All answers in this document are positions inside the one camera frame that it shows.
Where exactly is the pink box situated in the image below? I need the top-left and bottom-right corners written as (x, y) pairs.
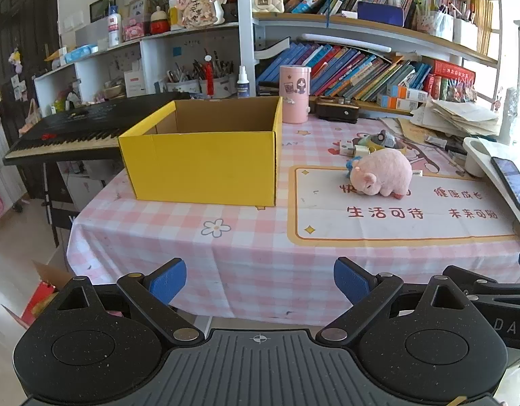
top-left (124, 23), bottom-right (147, 42)

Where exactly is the dark blue box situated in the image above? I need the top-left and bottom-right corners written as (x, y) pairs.
top-left (356, 1), bottom-right (405, 27)

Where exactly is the thick red dictionary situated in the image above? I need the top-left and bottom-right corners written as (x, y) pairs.
top-left (427, 60), bottom-right (476, 99)

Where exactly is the orange and blue box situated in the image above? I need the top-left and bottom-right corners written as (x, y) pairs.
top-left (387, 85), bottom-right (430, 101)
top-left (376, 94), bottom-right (413, 111)

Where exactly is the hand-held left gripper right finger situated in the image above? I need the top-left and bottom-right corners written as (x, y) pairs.
top-left (316, 257), bottom-right (476, 345)

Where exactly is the white patterned bag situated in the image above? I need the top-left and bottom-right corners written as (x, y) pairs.
top-left (416, 8), bottom-right (454, 42)

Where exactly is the pink cylindrical container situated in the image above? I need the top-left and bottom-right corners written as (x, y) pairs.
top-left (279, 65), bottom-right (312, 124)

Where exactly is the red paper bag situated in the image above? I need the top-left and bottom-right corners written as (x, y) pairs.
top-left (2, 260), bottom-right (77, 339)

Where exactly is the white bookshelf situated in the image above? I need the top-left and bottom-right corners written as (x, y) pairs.
top-left (34, 0), bottom-right (502, 115)

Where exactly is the black smartphone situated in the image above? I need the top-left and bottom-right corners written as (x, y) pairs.
top-left (491, 156), bottom-right (520, 212)

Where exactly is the black keyboard stand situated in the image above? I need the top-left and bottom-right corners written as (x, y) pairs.
top-left (41, 161), bottom-right (77, 247)

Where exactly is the white spray bottle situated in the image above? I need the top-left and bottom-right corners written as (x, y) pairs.
top-left (236, 66), bottom-right (250, 98)

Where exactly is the pink plush pig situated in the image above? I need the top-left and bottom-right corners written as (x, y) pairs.
top-left (352, 149), bottom-right (413, 199)

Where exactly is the stack of papers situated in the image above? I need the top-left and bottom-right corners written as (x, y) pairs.
top-left (410, 98), bottom-right (502, 138)

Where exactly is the white lamp post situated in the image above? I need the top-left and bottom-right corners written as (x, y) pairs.
top-left (499, 87), bottom-right (520, 145)

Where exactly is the yellow cardboard box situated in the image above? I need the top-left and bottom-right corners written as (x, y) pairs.
top-left (117, 96), bottom-right (283, 208)

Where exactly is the dark wooden door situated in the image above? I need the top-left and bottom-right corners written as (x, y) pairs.
top-left (0, 0), bottom-right (60, 199)

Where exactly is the printed desk mat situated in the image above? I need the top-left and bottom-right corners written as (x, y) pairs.
top-left (286, 127), bottom-right (520, 248)

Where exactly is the white lotion bottle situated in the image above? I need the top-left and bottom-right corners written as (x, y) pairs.
top-left (108, 4), bottom-right (122, 47)

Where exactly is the black electronic keyboard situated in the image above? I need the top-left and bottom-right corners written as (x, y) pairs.
top-left (3, 92), bottom-right (191, 166)

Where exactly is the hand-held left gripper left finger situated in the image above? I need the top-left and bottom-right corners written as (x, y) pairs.
top-left (52, 258), bottom-right (204, 345)

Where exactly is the pink checkered cloth desktop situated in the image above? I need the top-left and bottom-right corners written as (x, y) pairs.
top-left (66, 110), bottom-right (520, 328)

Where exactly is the white stationery holder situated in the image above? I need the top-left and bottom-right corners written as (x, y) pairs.
top-left (452, 17), bottom-right (479, 48)

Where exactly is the dark brown box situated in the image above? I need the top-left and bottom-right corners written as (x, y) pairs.
top-left (314, 96), bottom-right (361, 124)

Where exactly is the red and white doll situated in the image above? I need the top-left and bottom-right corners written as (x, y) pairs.
top-left (150, 6), bottom-right (168, 35)

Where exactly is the white pen holder with pens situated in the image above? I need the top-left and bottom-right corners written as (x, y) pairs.
top-left (166, 51), bottom-right (235, 97)

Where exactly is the row of slanted books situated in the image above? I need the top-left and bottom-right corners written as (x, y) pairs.
top-left (257, 42), bottom-right (434, 102)

